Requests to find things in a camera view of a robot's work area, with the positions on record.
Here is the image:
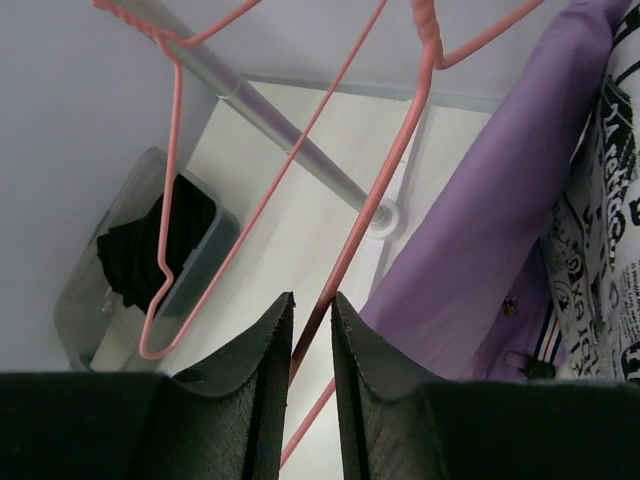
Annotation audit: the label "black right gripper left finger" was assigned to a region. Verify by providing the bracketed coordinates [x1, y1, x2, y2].
[1, 292, 295, 479]

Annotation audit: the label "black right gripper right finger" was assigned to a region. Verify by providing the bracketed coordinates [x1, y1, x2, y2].
[331, 295, 639, 479]

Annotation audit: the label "purple trousers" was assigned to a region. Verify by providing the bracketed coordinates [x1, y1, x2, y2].
[360, 1, 630, 381]

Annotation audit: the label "pink hanger of black trousers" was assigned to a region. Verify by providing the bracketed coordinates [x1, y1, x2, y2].
[91, 0, 389, 361]

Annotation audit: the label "pink hanger of purple trousers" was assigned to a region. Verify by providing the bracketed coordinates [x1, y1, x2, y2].
[278, 0, 546, 469]

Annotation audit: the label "black white print trousers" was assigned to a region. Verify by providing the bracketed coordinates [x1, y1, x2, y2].
[543, 2, 639, 383]

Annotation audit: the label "grey plastic bin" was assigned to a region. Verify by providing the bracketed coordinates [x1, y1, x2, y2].
[54, 147, 241, 371]

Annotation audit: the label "white metal clothes rack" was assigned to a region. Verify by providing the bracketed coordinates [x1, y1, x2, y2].
[144, 0, 416, 241]

